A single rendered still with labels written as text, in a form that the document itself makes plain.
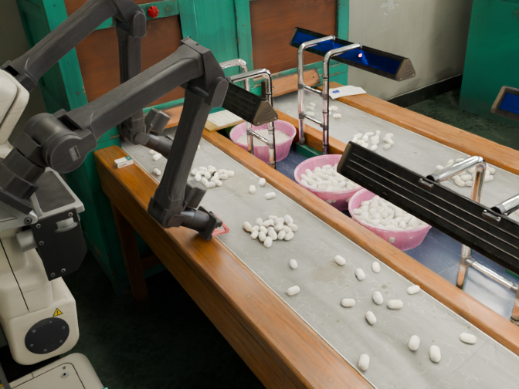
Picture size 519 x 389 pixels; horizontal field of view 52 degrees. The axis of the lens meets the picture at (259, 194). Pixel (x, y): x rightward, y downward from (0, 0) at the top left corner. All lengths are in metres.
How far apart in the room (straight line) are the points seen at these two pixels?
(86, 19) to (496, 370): 1.26
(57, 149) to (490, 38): 3.58
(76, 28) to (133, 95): 0.42
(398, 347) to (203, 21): 1.52
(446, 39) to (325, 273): 3.46
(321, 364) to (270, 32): 1.63
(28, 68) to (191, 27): 0.93
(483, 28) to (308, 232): 2.94
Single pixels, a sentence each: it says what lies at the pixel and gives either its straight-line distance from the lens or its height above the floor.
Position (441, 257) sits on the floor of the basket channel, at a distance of 1.64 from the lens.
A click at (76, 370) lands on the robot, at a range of 1.97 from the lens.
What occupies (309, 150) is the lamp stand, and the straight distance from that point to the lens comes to 2.12.
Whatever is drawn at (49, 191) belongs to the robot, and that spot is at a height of 1.04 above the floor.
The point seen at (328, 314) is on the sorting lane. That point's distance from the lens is 1.32.
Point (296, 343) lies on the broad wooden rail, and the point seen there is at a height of 0.76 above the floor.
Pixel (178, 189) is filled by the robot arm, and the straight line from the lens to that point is 1.37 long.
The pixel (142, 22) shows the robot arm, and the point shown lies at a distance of 1.56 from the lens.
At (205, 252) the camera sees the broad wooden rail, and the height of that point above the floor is 0.76.
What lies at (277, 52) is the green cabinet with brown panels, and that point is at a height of 0.96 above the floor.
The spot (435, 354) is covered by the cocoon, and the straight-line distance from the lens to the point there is 1.24.
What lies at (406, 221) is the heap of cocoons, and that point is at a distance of 1.67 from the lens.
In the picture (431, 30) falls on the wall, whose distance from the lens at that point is 4.50.
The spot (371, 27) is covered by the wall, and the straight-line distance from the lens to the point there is 4.00.
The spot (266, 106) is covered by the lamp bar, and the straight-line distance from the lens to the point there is 1.53.
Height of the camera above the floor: 1.65
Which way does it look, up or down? 31 degrees down
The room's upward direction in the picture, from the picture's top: 4 degrees counter-clockwise
